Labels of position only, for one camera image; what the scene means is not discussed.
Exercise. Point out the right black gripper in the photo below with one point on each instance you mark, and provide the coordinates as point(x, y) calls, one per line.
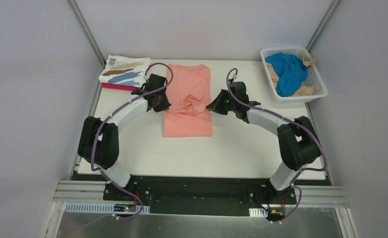
point(222, 103)

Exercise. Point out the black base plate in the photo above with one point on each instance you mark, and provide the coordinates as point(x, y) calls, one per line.
point(206, 196)

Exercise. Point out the right aluminium frame post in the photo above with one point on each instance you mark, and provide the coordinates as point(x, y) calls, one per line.
point(322, 24)

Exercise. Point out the left controller board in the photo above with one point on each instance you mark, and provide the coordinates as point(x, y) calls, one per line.
point(124, 208)

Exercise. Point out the aluminium frame post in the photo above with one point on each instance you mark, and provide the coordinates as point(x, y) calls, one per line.
point(78, 14)
point(322, 24)

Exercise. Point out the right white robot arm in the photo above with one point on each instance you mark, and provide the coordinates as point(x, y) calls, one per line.
point(296, 137)

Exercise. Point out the blue t shirt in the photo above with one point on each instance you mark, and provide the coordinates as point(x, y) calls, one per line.
point(291, 72)

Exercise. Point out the left aluminium frame post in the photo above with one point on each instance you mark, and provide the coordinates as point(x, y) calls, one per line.
point(78, 14)

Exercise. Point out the folded white printed t shirt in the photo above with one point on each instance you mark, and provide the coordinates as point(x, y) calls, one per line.
point(121, 62)

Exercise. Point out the controller board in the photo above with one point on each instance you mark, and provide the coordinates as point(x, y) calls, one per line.
point(276, 214)
point(124, 208)

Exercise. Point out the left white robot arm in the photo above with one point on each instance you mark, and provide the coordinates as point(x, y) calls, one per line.
point(99, 140)

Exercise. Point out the pink t shirt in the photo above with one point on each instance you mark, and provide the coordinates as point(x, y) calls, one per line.
point(189, 94)

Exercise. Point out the right controller board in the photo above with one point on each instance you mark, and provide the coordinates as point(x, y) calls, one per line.
point(276, 214)

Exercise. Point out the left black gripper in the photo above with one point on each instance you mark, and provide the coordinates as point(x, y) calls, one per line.
point(157, 99)

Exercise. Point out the beige t shirt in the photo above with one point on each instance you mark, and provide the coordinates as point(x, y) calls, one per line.
point(304, 90)

